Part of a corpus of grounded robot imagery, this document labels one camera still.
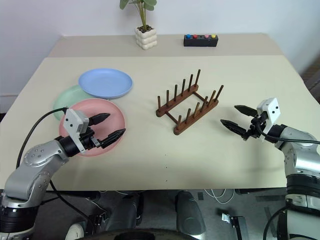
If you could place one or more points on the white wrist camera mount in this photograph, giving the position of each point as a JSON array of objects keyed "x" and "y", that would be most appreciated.
[
  {"x": 271, "y": 110},
  {"x": 72, "y": 122}
]

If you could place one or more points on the dark rounded housing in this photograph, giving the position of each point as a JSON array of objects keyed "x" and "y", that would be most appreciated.
[{"x": 188, "y": 212}]

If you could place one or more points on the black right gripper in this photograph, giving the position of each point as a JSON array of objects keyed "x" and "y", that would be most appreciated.
[{"x": 255, "y": 127}]

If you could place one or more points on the black button box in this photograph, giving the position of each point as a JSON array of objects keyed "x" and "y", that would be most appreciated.
[{"x": 200, "y": 43}]

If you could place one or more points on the metal floor bracket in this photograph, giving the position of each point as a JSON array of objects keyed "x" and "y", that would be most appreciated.
[{"x": 235, "y": 222}]

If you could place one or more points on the white bubbled plant pot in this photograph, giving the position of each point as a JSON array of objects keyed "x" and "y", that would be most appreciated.
[{"x": 146, "y": 40}]

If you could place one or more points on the blue plate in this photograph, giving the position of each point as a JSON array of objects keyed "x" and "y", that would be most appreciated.
[{"x": 105, "y": 82}]

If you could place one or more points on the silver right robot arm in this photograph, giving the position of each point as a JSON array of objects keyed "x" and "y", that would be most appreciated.
[{"x": 300, "y": 160}]

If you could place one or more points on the pink red plate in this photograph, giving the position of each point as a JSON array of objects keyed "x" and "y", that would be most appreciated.
[{"x": 100, "y": 105}]

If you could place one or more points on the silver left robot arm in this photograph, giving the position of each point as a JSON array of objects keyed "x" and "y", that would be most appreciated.
[{"x": 32, "y": 170}]

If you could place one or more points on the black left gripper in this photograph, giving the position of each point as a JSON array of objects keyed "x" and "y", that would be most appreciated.
[{"x": 89, "y": 140}]

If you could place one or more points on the green leafy plant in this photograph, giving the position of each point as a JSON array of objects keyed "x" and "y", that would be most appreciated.
[{"x": 150, "y": 3}]

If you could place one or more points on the wooden dish rack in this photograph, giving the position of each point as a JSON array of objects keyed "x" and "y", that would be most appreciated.
[{"x": 165, "y": 110}]

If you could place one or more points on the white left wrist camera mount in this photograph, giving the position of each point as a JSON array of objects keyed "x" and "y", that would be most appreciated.
[{"x": 72, "y": 122}]

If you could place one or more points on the green plate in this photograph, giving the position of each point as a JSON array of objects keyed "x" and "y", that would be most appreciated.
[{"x": 65, "y": 100}]

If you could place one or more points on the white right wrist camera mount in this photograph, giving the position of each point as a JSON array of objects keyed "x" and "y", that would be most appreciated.
[{"x": 271, "y": 110}]

